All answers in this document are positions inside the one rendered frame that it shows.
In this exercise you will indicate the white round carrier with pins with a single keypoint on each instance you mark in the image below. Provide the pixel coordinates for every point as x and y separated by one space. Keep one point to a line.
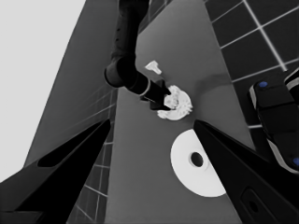
169 115

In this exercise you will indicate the dark robot body with pale edges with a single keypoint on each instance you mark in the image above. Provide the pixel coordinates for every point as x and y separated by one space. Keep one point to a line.
274 105

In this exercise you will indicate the small white T-shaped piece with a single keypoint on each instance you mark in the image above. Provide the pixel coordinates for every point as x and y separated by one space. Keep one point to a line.
153 66

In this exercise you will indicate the large thick white disc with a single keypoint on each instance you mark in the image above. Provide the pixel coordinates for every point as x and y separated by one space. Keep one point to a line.
187 177

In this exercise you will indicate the small white toothed gear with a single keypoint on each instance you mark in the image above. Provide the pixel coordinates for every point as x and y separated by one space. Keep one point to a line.
173 97
185 105

